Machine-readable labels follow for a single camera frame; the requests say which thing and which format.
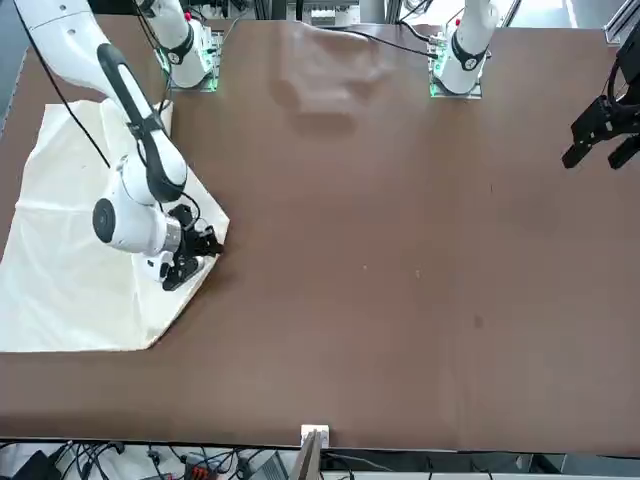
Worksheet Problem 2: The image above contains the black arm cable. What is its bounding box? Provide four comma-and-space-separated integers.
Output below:
10, 0, 112, 170

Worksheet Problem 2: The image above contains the black base cable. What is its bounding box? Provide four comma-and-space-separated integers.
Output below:
319, 28, 436, 58

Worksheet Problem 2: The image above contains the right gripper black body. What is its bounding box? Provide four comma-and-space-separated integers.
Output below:
168, 202, 205, 262

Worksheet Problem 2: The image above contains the cream tablecloth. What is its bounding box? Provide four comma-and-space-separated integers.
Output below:
0, 98, 232, 354

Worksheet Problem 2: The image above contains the orange black connector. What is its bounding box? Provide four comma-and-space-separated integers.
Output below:
182, 456, 212, 480

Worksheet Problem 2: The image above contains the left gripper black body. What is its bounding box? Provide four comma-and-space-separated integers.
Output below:
571, 34, 640, 146

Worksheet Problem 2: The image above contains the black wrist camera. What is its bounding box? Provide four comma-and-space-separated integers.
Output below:
161, 253, 207, 293

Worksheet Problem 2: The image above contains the large black power adapter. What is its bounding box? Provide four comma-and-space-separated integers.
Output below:
8, 448, 57, 480

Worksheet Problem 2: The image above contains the aluminium profile post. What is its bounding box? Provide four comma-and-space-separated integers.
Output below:
292, 423, 331, 480

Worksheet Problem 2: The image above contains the aluminium frame profile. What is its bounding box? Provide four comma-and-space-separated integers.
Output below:
603, 0, 640, 45

